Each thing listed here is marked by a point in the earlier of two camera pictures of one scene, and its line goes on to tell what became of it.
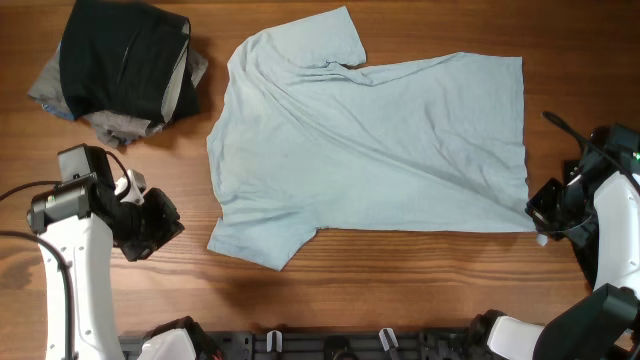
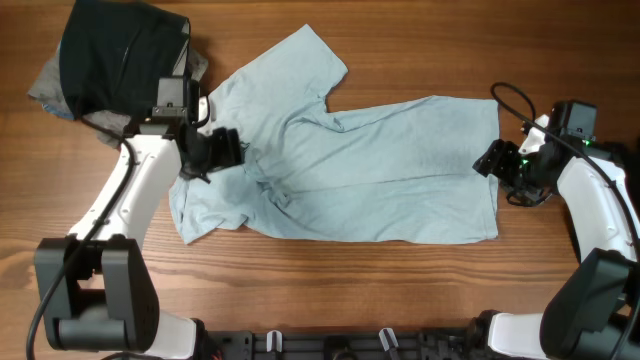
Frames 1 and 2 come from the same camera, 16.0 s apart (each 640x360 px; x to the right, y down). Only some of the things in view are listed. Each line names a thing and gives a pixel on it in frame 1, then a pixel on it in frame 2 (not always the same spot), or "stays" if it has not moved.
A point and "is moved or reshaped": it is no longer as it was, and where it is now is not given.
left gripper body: [147, 226] -> [217, 150]
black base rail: [463, 345] stays
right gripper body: [556, 208] -> [506, 162]
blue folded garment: [64, 115] stays
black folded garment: [123, 57] stays
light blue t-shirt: [298, 145] is moved or reshaped
